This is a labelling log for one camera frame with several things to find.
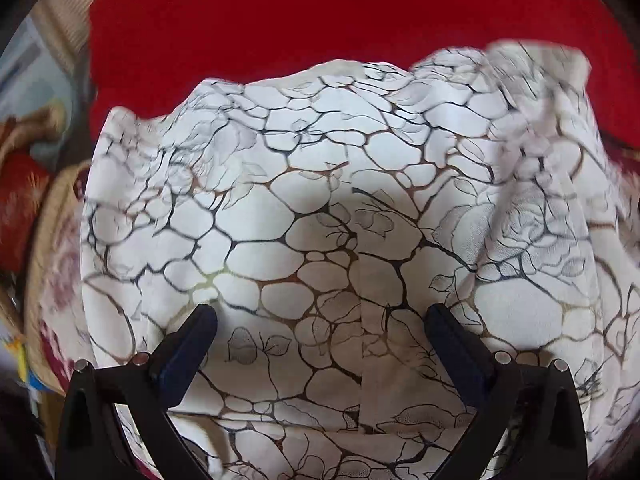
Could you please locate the white cracked-pattern coat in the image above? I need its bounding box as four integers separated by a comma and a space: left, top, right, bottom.
80, 40, 640, 480

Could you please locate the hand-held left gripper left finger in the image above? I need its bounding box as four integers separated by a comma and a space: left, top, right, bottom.
55, 304, 218, 480

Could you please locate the red box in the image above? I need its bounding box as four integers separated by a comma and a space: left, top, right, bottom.
0, 152, 51, 273

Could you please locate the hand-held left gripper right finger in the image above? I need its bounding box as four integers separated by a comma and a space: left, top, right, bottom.
424, 304, 587, 480

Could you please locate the floral red beige blanket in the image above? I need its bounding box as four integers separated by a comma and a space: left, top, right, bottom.
25, 147, 640, 480

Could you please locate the red sofa cover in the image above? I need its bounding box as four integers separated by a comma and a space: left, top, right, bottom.
87, 0, 636, 131

